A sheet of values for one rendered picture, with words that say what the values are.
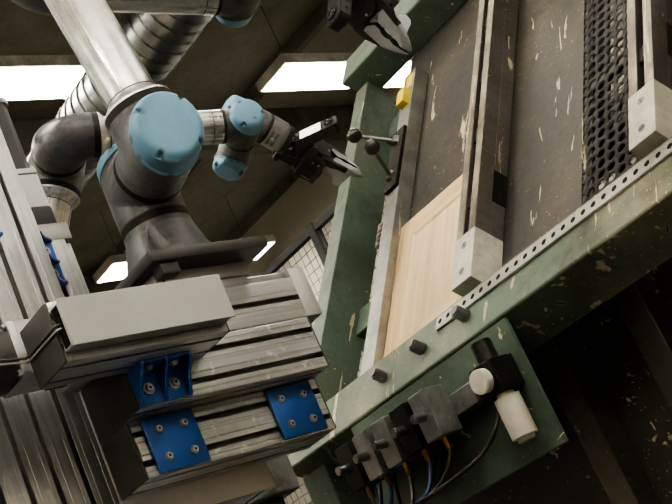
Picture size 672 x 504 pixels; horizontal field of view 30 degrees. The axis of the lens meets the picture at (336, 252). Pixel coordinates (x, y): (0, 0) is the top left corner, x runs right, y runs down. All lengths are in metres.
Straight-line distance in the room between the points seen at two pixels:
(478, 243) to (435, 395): 0.32
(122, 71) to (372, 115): 1.52
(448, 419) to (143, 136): 0.77
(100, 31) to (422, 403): 0.85
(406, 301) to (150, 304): 1.02
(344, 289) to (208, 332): 1.23
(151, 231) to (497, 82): 1.01
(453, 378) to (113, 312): 0.83
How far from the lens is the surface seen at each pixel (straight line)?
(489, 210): 2.48
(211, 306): 1.79
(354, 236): 3.12
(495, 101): 2.69
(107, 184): 2.07
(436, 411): 2.25
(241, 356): 1.93
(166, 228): 2.00
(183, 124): 1.93
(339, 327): 2.94
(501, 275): 2.28
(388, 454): 2.35
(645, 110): 2.12
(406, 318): 2.63
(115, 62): 2.00
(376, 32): 2.31
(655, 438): 2.42
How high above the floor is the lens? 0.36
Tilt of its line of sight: 18 degrees up
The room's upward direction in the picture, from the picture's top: 25 degrees counter-clockwise
